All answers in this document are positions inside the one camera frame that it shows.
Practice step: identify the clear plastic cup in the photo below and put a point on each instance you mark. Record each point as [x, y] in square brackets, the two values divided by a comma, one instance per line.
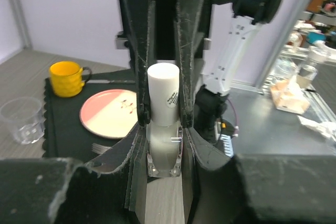
[24, 118]

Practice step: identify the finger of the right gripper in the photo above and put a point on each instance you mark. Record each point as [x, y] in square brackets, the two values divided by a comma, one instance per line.
[188, 38]
[138, 19]

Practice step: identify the pink cream plate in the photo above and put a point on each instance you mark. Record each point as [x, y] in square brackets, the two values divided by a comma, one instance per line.
[110, 114]

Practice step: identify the silver fork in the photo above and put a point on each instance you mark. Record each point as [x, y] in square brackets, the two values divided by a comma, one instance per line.
[99, 149]

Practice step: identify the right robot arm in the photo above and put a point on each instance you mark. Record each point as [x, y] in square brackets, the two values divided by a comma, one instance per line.
[246, 19]

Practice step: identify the white nail polish cap brush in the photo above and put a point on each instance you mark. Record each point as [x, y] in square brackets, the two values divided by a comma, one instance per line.
[163, 81]

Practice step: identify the yellow mug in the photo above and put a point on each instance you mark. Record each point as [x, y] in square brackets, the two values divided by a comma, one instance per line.
[68, 78]

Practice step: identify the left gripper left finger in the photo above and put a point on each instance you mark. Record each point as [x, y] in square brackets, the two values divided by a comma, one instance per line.
[111, 188]

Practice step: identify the black scalloped placemat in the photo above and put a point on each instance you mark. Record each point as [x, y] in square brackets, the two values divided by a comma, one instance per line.
[65, 136]

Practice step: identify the silver knife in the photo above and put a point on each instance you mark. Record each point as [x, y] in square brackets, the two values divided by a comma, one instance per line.
[105, 81]

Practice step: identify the white cable duct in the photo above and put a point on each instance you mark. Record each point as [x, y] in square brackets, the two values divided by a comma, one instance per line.
[226, 140]

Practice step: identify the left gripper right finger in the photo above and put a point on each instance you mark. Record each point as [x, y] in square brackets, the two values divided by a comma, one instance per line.
[255, 188]

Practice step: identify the white nail polish bottle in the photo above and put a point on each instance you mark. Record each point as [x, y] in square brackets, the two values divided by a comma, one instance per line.
[164, 150]

